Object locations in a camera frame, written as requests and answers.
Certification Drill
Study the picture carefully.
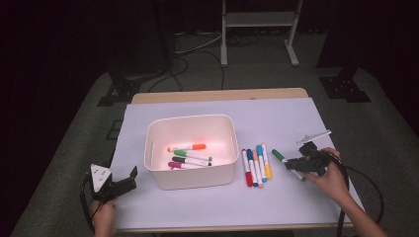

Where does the dark floor hatch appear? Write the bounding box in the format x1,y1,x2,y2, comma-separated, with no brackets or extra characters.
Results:
106,119,124,141

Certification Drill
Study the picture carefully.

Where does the magenta marker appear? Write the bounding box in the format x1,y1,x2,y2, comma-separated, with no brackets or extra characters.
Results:
167,161,206,170

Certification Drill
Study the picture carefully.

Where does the person's right hand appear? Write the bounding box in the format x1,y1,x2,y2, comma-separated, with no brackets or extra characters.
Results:
304,147,353,205

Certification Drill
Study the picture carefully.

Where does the black floor cable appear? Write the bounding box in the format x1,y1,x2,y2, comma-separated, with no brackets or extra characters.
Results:
147,48,226,93

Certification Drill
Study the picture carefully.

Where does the hand-held gripper cable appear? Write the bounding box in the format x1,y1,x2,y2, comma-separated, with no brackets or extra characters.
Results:
78,176,98,231
324,151,385,237

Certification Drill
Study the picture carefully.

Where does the dark blue marker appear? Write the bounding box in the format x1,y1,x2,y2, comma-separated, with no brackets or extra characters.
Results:
246,148,260,188

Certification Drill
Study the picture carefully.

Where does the white plastic bin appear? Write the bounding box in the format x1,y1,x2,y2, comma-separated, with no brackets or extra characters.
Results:
143,114,240,191

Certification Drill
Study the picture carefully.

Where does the yellow marker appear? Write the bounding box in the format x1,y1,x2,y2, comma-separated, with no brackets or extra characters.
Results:
261,142,273,181

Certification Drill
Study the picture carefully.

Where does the light green marker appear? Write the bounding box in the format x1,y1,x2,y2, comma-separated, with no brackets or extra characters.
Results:
172,149,213,162

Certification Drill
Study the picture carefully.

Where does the white metal stand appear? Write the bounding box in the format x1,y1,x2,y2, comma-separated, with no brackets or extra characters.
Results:
219,0,304,68

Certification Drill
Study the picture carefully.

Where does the black stand base plate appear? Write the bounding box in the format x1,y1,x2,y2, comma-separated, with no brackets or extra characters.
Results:
318,65,373,104

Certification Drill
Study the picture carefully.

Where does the person's left hand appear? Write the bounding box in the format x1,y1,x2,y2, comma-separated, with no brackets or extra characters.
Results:
89,198,119,237

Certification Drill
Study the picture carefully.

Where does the orange marker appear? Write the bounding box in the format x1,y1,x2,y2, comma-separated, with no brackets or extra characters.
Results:
166,143,208,153

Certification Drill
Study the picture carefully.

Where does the right hand-held gripper cable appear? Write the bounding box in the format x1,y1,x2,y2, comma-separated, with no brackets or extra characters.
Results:
324,151,385,237

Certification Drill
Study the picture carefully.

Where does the left hand-held gripper cable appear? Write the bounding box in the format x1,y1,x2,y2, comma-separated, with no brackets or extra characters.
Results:
78,176,98,231

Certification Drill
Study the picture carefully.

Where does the wooden table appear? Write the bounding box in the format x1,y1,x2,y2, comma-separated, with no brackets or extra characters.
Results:
115,87,362,233

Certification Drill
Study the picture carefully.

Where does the light blue marker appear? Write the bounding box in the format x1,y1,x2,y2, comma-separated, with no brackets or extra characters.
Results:
256,144,268,184

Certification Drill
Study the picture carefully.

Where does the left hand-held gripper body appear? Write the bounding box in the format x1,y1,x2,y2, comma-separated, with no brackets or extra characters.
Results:
82,163,128,203

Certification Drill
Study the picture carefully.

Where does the light purple table mat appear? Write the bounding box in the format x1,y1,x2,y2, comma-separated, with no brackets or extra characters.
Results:
110,97,365,230

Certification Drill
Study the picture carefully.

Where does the red marker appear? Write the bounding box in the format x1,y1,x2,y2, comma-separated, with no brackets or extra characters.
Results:
241,148,254,188

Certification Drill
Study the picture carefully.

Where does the peach marker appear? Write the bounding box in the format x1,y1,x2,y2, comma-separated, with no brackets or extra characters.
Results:
252,149,264,190

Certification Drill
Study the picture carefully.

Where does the black marker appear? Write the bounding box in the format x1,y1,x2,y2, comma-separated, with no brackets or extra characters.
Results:
171,156,213,167

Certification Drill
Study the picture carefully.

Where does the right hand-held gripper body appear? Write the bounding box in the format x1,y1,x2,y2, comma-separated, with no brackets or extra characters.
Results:
294,129,332,176

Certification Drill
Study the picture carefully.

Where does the white floor cable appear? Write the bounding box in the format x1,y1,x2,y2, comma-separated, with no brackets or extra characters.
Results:
174,31,225,55

